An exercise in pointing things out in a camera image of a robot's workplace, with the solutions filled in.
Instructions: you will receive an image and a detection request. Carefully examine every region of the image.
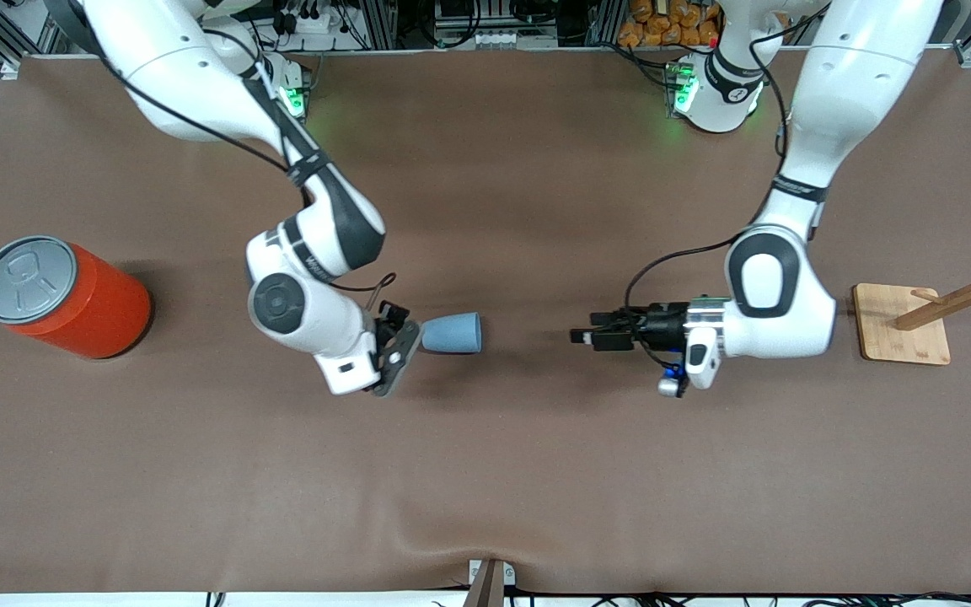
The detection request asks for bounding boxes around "light blue plastic cup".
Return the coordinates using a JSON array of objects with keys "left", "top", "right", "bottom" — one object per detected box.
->
[{"left": 421, "top": 312, "right": 483, "bottom": 356}]

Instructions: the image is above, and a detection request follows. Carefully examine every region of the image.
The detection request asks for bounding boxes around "wooden cup rack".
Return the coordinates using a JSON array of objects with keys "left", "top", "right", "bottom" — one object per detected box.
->
[{"left": 853, "top": 226, "right": 971, "bottom": 366}]

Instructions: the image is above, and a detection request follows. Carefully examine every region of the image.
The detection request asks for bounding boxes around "brown table mat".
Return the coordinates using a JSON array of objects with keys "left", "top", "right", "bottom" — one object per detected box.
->
[{"left": 0, "top": 51, "right": 971, "bottom": 595}]

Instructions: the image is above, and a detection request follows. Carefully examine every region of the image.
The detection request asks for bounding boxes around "orange can with grey lid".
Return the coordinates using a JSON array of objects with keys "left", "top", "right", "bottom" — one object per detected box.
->
[{"left": 0, "top": 236, "right": 153, "bottom": 361}]

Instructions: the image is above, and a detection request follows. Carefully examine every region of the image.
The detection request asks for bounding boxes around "orange snack bag pile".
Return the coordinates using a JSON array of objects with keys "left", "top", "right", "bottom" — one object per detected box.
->
[{"left": 618, "top": 0, "right": 722, "bottom": 49}]

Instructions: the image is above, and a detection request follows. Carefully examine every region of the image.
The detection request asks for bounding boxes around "white terminal block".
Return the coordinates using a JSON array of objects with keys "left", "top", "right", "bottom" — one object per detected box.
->
[{"left": 459, "top": 29, "right": 559, "bottom": 51}]

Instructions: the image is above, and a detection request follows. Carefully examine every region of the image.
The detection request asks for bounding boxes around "white power strip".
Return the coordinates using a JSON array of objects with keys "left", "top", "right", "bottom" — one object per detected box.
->
[{"left": 280, "top": 12, "right": 345, "bottom": 36}]

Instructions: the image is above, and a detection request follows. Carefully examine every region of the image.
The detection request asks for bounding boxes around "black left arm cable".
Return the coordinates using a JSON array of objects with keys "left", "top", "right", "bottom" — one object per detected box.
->
[{"left": 625, "top": 0, "right": 832, "bottom": 314}]

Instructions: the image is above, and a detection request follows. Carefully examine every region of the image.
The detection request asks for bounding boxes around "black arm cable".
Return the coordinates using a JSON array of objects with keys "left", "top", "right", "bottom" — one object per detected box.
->
[
  {"left": 72, "top": 0, "right": 398, "bottom": 309},
  {"left": 625, "top": 0, "right": 832, "bottom": 314}
]

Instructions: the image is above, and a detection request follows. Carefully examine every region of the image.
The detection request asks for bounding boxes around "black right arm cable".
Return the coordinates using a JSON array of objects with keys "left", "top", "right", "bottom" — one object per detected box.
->
[{"left": 72, "top": 0, "right": 398, "bottom": 309}]

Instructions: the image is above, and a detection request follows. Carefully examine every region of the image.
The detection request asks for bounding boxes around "metal bracket with brown post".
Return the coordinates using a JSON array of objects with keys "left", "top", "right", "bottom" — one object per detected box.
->
[{"left": 464, "top": 558, "right": 518, "bottom": 607}]

